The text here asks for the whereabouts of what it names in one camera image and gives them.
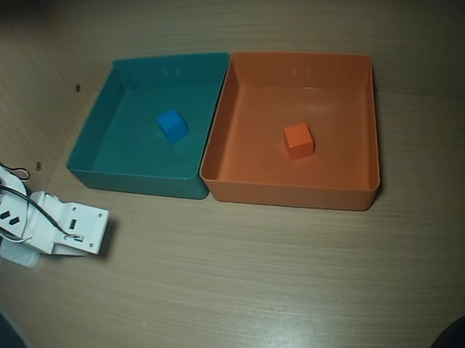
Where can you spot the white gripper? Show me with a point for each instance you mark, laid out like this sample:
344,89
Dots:
84,228

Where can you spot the blue cube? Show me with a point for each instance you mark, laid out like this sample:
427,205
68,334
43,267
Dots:
171,125

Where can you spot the orange cube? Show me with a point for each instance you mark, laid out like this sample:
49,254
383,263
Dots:
298,139

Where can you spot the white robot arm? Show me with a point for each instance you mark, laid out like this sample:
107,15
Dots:
13,205

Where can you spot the teal plastic box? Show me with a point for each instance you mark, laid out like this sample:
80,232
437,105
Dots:
118,149

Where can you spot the orange plastic box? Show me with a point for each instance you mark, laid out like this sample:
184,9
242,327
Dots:
254,149

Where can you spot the white wrist camera mount plate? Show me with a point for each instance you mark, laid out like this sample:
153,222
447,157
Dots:
88,222

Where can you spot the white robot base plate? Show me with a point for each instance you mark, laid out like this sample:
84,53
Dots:
20,257

